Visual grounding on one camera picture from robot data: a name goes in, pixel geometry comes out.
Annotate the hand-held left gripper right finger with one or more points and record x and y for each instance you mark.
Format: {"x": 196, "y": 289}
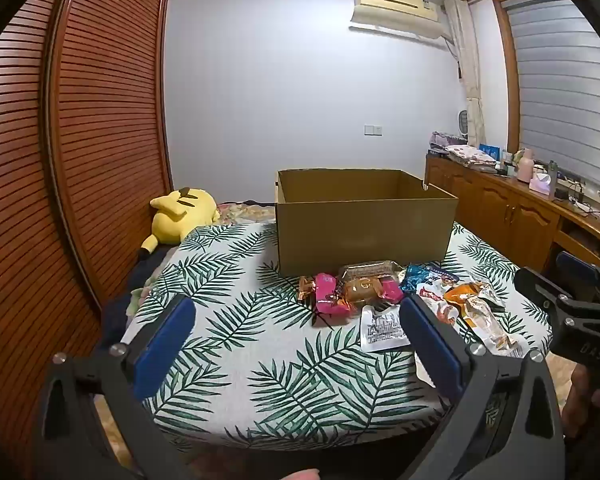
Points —
{"x": 432, "y": 345}

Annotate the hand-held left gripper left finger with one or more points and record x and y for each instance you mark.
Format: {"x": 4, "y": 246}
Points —
{"x": 162, "y": 345}

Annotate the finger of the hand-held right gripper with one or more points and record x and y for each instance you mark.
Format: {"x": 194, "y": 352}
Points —
{"x": 535, "y": 285}
{"x": 575, "y": 265}

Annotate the red and white snack packet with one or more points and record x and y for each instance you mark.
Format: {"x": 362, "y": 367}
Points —
{"x": 432, "y": 295}

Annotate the white printed snack packet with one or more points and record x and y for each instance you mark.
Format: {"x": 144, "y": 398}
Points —
{"x": 382, "y": 330}

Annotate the clear sausage snack packet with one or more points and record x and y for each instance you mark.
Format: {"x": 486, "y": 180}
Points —
{"x": 490, "y": 330}

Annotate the blue snack packet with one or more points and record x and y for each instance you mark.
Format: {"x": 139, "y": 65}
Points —
{"x": 425, "y": 275}

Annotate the pink twist-wrapped pastry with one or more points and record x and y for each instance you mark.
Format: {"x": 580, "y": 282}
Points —
{"x": 365, "y": 291}

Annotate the brown cardboard box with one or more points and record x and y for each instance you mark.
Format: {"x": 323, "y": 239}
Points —
{"x": 360, "y": 230}

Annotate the person's right hand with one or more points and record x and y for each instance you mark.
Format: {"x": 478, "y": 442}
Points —
{"x": 582, "y": 400}

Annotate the person's left hand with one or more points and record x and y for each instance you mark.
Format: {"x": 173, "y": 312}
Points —
{"x": 302, "y": 475}

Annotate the dark blue blanket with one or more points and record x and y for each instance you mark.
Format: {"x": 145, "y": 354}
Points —
{"x": 145, "y": 265}

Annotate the pink tissue box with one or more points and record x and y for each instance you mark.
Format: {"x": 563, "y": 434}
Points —
{"x": 541, "y": 185}

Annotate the wooden cabinet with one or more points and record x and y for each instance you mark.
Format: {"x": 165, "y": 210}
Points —
{"x": 500, "y": 205}

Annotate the clear-wrapped pastry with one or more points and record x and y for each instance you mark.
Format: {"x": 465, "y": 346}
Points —
{"x": 370, "y": 271}

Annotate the leaf print blanket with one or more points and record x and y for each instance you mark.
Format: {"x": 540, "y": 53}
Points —
{"x": 260, "y": 350}

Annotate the green-capped bottle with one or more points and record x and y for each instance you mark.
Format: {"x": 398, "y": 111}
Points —
{"x": 552, "y": 170}

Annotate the pink kettle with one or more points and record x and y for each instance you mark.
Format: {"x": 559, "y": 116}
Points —
{"x": 524, "y": 167}

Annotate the yellow plush toy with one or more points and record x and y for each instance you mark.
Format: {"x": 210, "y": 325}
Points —
{"x": 180, "y": 210}

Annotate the blue box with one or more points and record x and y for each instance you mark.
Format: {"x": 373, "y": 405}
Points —
{"x": 490, "y": 151}

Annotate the floral folded cloth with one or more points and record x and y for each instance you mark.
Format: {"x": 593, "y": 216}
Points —
{"x": 470, "y": 154}

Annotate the purple folded clothes stack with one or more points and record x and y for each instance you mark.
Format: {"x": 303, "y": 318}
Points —
{"x": 442, "y": 141}

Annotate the small white fan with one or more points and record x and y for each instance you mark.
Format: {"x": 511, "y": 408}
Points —
{"x": 463, "y": 122}

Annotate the grey window blind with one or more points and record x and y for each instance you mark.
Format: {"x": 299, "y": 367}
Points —
{"x": 565, "y": 85}

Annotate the cream curtain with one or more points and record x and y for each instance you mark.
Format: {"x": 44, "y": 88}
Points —
{"x": 467, "y": 60}

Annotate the wooden louvered wardrobe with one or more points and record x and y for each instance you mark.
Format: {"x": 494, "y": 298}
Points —
{"x": 95, "y": 110}

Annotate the wooden window frame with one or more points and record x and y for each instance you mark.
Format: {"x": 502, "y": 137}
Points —
{"x": 507, "y": 85}

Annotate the white wall switch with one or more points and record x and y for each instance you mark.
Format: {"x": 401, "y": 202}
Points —
{"x": 374, "y": 130}

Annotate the wall air conditioner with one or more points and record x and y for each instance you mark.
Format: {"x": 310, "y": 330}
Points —
{"x": 395, "y": 7}

